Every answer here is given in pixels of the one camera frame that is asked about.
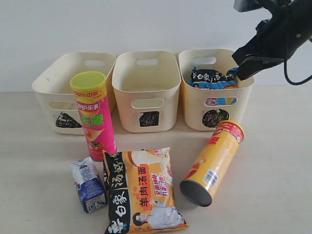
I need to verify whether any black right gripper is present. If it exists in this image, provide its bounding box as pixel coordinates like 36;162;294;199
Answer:
232;4;312;80

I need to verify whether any blue instant noodle bag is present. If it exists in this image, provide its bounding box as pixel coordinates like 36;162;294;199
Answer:
189;66;241;107

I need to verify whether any orange instant noodle bag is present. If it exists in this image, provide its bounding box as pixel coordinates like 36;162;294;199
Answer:
103;147;188;234

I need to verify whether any blue white milk carton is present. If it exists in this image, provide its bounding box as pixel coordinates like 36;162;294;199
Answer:
71;157;107;213

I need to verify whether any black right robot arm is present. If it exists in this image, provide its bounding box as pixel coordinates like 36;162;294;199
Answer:
233;0;312;65

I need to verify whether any right cream plastic bin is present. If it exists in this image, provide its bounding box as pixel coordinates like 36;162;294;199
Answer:
178;48;254;131

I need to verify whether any cream plastic bin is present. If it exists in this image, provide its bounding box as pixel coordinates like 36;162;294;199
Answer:
178;48;254;131
32;52;117;135
112;51;181;133

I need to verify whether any middle cream plastic bin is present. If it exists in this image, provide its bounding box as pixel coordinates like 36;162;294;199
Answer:
112;51;181;133

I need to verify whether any yellow Lays chips can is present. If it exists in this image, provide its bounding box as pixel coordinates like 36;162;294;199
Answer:
180;120;245;207

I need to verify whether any pink Lays chips can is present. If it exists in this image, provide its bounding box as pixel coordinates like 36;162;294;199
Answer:
70;71;117;161

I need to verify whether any left cream plastic bin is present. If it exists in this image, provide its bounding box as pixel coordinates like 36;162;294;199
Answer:
32;52;117;135

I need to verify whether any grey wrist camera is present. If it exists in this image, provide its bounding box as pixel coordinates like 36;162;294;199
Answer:
234;0;262;12

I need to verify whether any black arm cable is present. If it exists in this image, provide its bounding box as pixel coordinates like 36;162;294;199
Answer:
282;36;312;85

